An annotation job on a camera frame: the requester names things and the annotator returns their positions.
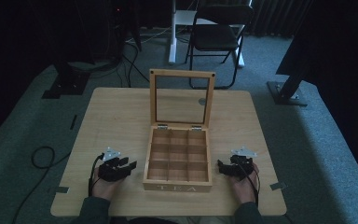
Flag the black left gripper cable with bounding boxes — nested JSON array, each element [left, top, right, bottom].
[[88, 152, 105, 198]]

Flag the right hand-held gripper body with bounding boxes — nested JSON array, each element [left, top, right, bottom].
[[227, 146, 258, 182]]

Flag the black cable on floor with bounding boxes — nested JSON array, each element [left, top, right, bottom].
[[11, 146, 73, 224]]

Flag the black folding chair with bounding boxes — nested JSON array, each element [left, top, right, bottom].
[[184, 3, 255, 91]]

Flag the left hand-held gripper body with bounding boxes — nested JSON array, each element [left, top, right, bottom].
[[97, 147, 131, 182]]

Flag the person's left hand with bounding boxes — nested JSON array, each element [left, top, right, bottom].
[[90, 167, 123, 202]]

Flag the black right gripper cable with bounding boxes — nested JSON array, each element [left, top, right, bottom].
[[238, 161, 261, 207]]

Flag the black floor cables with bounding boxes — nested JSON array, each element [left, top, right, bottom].
[[115, 36, 151, 89]]

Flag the wooden tea box with glass lid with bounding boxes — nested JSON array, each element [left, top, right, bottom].
[[142, 68, 216, 192]]

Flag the person's right hand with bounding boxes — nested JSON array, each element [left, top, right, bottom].
[[228, 163, 261, 205]]

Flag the black stand with base plate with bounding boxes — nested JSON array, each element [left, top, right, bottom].
[[41, 61, 91, 100], [267, 72, 309, 107]]

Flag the dark curtain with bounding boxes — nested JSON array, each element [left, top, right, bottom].
[[274, 0, 358, 194]]

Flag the black tape strip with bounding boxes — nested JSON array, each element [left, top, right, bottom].
[[69, 114, 79, 131]]

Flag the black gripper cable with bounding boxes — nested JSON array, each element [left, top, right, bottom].
[[238, 161, 261, 207], [88, 152, 105, 198]]

